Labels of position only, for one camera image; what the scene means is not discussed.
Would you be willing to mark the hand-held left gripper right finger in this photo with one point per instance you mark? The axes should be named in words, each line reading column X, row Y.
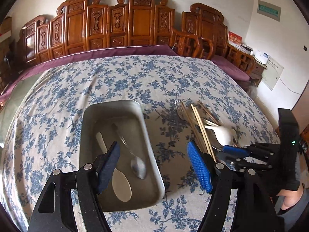
column 200, row 169

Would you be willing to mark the light bamboo chopstick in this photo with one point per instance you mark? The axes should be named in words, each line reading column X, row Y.
column 200, row 130
column 205, row 135

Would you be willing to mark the long carved wooden bench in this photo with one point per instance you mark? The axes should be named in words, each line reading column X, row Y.
column 140, row 19

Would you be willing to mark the blue floral tablecloth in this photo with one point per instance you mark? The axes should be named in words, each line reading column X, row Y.
column 120, row 82

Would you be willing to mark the red box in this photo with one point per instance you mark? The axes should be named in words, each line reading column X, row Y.
column 234, row 39

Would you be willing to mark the carved wooden armchair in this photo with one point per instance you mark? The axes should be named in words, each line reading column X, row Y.
column 207, row 21

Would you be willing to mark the white wall notice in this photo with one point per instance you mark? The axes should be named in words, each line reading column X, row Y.
column 272, row 73

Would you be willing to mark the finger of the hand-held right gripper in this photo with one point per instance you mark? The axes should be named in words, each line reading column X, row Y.
column 253, row 165
column 236, row 151

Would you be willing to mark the wooden side table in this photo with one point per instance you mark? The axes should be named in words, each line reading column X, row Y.
column 257, row 73

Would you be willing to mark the person's right forearm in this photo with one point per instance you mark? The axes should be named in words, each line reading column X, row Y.
column 292, row 198

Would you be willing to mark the long purple seat cushion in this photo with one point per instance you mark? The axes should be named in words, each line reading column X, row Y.
column 108, row 50

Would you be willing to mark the metal tray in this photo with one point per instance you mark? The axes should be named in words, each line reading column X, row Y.
column 125, row 123

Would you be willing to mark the metal spoon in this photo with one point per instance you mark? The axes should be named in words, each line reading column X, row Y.
column 138, row 168

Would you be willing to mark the white box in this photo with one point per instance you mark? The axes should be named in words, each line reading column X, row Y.
column 262, row 56

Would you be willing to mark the grey wall panel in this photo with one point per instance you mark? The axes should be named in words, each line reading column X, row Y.
column 268, row 11

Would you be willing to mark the short purple seat cushion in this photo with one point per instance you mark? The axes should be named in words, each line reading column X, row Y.
column 231, row 69

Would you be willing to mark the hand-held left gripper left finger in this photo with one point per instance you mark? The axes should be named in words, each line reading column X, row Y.
column 108, row 168

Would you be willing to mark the cardboard box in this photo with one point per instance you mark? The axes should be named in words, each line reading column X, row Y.
column 6, row 25

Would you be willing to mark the white plastic spoon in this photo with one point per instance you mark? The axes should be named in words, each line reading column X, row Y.
column 122, row 186

